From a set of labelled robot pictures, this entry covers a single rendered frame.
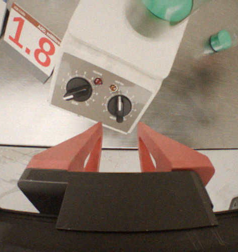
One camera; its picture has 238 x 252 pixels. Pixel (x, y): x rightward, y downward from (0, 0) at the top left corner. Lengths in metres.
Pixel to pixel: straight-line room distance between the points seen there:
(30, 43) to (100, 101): 0.13
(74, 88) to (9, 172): 0.18
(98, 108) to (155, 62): 0.09
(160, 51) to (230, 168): 0.35
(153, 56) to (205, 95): 0.19
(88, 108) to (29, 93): 0.10
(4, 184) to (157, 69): 0.29
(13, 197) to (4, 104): 0.16
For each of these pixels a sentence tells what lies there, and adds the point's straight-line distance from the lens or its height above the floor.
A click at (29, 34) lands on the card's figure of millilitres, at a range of 0.24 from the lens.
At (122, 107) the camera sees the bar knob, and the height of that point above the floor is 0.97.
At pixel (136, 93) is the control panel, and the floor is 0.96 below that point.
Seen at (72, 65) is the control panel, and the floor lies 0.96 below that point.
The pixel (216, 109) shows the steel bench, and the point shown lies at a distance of 0.36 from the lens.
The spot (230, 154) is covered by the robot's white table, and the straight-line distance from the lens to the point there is 0.43.
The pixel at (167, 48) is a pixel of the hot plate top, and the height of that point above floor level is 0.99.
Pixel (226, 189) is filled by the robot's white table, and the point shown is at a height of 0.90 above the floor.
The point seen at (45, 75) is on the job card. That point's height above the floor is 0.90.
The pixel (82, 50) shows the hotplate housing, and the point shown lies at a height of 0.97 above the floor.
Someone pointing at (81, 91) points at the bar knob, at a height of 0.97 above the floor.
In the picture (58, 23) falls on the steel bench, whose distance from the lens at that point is 0.27.
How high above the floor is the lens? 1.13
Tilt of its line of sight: 74 degrees down
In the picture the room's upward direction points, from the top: 121 degrees clockwise
